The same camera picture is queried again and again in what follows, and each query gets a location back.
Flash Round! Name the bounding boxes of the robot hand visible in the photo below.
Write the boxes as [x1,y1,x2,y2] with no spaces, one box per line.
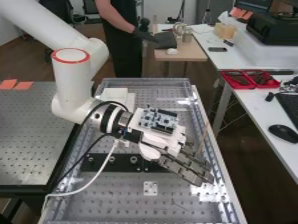
[131,107,217,187]

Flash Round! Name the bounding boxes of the black plate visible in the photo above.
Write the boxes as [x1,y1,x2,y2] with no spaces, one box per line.
[81,152,179,173]

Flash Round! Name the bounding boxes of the small white metal block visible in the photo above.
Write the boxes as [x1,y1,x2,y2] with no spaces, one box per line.
[143,181,160,197]

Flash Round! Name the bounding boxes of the white desk with keyboard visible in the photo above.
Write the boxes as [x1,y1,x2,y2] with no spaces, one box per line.
[230,74,298,185]

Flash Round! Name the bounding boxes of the clear box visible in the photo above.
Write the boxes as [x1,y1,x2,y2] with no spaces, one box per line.
[38,78,248,224]

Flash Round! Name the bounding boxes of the red tray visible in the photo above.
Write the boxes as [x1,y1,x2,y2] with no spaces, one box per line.
[220,69,257,90]
[245,69,282,89]

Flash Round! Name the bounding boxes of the wooden desk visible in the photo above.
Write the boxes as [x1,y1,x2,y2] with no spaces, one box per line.
[152,23,209,78]

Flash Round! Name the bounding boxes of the small black device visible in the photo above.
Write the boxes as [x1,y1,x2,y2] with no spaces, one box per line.
[265,91,277,103]

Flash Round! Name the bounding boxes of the black computer mouse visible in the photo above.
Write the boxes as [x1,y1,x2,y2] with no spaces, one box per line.
[268,123,298,145]

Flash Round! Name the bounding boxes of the black phone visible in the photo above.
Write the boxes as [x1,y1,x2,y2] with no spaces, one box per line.
[207,46,229,53]

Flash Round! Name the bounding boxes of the person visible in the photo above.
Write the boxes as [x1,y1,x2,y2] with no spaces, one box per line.
[95,0,179,80]

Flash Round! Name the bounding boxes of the black keyboard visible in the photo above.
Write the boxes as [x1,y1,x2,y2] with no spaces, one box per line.
[274,92,298,132]

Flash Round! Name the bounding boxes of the white desk with black case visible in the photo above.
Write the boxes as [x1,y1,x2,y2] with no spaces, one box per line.
[191,22,298,136]

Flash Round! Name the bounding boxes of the orange paper note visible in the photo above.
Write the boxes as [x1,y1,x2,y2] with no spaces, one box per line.
[14,80,35,91]
[0,78,19,90]

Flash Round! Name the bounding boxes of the black case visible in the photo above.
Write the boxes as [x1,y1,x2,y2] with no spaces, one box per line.
[245,10,298,47]

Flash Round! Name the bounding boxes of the white cable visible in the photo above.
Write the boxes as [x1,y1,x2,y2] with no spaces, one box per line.
[39,139,121,221]

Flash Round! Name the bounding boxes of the black cable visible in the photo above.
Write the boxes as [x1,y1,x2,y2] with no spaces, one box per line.
[55,133,112,188]

